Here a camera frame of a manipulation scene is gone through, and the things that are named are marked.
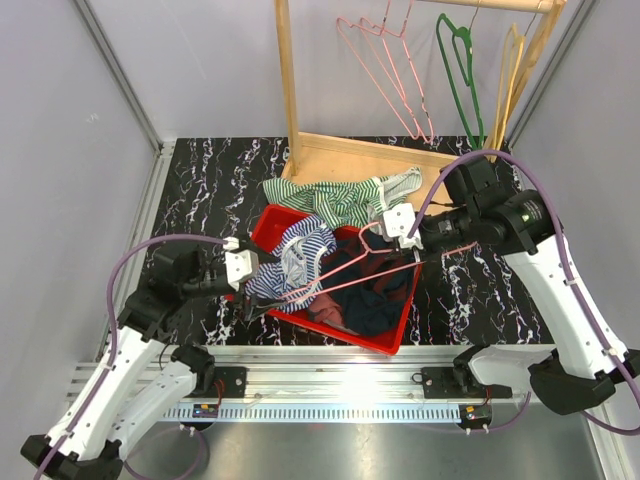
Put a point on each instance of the blue white striped tank top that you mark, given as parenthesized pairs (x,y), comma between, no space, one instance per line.
(301,250)

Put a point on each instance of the aluminium frame rail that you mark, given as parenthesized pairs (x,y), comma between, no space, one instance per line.
(345,389)

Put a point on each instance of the green white striped tank top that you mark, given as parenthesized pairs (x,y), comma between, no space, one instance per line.
(341,204)

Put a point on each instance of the green plastic hanger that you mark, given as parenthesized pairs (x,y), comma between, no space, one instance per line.
(456,50)

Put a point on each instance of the wooden clothes rack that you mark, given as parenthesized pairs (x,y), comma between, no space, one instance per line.
(314,157)

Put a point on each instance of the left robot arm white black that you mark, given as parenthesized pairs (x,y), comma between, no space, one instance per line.
(99,431)

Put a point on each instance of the navy maroon tank top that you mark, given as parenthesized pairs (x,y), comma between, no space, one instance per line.
(360,280)

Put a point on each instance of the red tank top grey trim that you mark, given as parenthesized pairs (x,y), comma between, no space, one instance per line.
(323,309)

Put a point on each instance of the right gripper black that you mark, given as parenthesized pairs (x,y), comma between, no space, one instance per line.
(424,239)

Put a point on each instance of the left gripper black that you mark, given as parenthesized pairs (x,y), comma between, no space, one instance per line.
(254,306)

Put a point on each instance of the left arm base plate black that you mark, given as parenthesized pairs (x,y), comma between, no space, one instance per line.
(231,381)

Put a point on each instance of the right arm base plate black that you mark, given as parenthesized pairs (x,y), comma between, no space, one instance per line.
(448,382)

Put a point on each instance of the red plastic tray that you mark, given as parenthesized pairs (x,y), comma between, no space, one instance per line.
(270,228)

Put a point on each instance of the yellow plastic hanger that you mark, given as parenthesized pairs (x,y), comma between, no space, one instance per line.
(512,54)

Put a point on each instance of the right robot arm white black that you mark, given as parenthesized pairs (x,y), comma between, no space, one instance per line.
(467,204)

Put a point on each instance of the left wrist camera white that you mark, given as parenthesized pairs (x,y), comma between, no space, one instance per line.
(241,261)

